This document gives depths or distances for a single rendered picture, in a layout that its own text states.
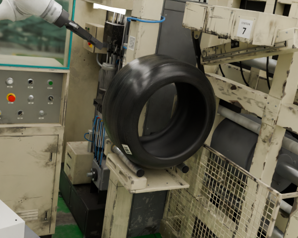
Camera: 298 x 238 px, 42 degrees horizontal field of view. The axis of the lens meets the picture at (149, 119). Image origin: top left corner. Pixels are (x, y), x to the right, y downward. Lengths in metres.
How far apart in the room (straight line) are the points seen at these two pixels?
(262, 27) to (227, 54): 0.36
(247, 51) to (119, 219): 1.33
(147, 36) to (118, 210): 1.11
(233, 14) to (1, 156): 1.59
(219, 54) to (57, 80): 1.01
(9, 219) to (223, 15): 1.38
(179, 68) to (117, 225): 1.19
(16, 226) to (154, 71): 0.94
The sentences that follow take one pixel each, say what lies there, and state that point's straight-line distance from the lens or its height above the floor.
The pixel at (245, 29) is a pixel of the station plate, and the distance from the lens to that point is 1.87.
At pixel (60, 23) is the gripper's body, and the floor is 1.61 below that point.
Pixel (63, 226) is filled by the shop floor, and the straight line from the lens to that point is 3.18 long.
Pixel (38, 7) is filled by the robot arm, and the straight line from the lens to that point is 1.68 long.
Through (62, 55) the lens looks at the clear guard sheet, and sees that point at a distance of 2.47.
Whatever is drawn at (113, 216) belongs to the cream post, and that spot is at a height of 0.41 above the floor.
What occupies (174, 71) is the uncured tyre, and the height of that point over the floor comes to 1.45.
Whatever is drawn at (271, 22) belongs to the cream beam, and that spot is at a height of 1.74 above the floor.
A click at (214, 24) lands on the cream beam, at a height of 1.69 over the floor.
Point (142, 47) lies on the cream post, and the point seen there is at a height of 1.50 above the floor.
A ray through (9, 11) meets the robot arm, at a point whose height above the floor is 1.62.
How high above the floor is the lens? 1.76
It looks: 17 degrees down
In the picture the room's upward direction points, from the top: 9 degrees clockwise
